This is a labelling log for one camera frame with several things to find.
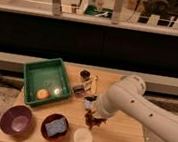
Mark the green plastic tray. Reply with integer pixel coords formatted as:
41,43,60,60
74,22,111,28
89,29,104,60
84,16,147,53
23,58,72,107

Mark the orange fruit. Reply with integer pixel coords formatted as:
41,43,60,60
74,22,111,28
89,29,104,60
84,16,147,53
36,89,50,100

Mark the blue sponge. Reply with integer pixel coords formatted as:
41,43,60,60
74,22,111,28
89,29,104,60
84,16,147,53
45,118,67,137

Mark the white paper cup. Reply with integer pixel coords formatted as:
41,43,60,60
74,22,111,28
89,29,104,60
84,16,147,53
73,128,93,142

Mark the black handled knife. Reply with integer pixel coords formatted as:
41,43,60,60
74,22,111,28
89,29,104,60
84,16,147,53
84,95,98,101

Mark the small dark cup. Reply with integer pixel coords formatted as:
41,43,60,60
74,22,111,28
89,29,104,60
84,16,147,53
80,70,90,80

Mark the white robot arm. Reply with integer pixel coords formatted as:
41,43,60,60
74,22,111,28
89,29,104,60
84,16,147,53
94,75,178,142

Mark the yellow wooden stick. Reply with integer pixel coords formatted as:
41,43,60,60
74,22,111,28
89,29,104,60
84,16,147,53
91,76,99,94

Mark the crumpled blue cloth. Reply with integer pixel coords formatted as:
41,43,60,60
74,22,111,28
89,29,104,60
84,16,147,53
83,99,93,111

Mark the metal binder clip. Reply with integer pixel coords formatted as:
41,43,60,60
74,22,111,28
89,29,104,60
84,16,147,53
72,81,92,95

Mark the purple bowl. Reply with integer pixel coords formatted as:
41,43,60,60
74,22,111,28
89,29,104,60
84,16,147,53
0,105,33,137

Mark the dark red grape bunch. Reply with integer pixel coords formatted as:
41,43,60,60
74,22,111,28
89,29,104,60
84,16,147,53
84,110,106,129

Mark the background green tray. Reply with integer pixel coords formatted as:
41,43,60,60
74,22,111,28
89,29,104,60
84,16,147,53
84,5,112,18

